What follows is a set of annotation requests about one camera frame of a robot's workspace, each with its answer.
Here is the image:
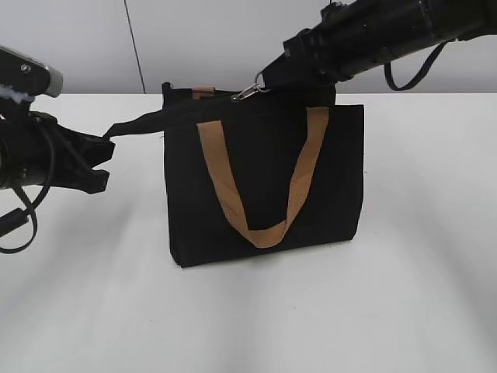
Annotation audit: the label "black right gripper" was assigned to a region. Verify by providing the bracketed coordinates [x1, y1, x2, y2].
[262, 28, 349, 89]

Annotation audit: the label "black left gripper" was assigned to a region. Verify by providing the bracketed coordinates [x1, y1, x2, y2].
[1, 112, 115, 193]

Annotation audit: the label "silver carabiner zipper pull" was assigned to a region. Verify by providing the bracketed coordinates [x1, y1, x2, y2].
[231, 71, 269, 103]

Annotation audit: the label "black tote bag tan handles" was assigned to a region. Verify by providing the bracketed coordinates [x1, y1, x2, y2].
[106, 83, 365, 267]

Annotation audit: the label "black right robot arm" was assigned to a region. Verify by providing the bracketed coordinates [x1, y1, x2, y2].
[262, 0, 496, 89]

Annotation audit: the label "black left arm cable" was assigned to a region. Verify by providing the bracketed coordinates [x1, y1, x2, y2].
[0, 116, 59, 256]

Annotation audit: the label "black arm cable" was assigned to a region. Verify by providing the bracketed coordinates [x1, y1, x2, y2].
[0, 116, 59, 256]
[383, 38, 450, 92]

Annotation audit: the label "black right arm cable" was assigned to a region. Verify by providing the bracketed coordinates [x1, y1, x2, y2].
[383, 38, 450, 92]

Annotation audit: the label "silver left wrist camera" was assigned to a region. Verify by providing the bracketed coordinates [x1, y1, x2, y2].
[1, 45, 64, 104]

